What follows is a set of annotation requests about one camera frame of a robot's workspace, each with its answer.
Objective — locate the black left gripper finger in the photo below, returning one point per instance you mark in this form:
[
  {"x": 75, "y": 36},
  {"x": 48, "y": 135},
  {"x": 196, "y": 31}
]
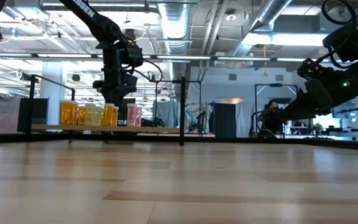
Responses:
[{"x": 113, "y": 98}]

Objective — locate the wide orange medicine bottle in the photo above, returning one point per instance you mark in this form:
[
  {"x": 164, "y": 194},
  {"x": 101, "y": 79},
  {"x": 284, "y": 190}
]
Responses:
[
  {"x": 82, "y": 115},
  {"x": 68, "y": 113}
]

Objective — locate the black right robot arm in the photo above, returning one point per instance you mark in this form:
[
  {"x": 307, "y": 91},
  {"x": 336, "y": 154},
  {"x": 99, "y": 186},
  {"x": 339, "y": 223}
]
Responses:
[{"x": 346, "y": 40}]

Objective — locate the background black robot arm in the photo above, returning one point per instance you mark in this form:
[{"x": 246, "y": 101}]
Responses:
[{"x": 357, "y": 109}]

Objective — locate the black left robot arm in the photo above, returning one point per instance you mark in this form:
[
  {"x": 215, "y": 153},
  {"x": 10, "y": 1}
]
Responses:
[{"x": 95, "y": 15}]

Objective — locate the raised wooden shelf board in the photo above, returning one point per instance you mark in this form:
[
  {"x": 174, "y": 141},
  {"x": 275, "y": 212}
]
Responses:
[{"x": 151, "y": 129}]

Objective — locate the small background potted plant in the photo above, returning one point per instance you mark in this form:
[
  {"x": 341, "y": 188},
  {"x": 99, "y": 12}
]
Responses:
[{"x": 316, "y": 127}]

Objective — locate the background computer monitor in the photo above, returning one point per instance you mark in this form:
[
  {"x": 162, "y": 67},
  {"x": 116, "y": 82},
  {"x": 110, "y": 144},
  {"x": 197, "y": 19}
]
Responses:
[{"x": 343, "y": 110}]

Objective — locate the person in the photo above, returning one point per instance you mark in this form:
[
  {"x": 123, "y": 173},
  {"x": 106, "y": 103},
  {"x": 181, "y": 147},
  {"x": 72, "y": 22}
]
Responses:
[{"x": 272, "y": 119}]

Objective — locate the white pillar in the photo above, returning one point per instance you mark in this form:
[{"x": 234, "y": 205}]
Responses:
[{"x": 53, "y": 93}]

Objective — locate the rig LED light bar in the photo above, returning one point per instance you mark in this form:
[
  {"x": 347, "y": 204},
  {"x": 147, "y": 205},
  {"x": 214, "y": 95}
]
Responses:
[{"x": 182, "y": 57}]

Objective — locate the dark partition panel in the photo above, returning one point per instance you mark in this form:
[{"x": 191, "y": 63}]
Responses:
[{"x": 37, "y": 113}]

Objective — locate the black background panel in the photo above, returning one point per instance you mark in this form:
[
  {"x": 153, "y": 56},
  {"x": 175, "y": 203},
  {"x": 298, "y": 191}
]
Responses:
[{"x": 225, "y": 119}]

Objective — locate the pale hanging cloth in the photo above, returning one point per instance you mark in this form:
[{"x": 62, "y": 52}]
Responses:
[{"x": 0, "y": 113}]

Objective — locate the black background rig frame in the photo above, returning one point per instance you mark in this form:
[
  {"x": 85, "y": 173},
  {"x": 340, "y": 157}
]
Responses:
[
  {"x": 30, "y": 102},
  {"x": 194, "y": 81},
  {"x": 277, "y": 85}
]

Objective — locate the black overhead camera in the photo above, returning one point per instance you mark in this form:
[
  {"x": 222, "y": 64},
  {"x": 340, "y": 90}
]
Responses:
[{"x": 132, "y": 32}]

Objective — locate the wide silver ceiling duct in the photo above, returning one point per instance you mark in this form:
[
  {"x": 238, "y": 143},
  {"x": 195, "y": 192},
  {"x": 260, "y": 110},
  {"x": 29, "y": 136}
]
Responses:
[{"x": 174, "y": 28}]

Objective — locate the slanted silver ceiling duct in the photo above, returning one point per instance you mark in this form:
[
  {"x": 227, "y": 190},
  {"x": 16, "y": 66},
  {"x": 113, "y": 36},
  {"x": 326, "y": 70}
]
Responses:
[{"x": 266, "y": 15}]

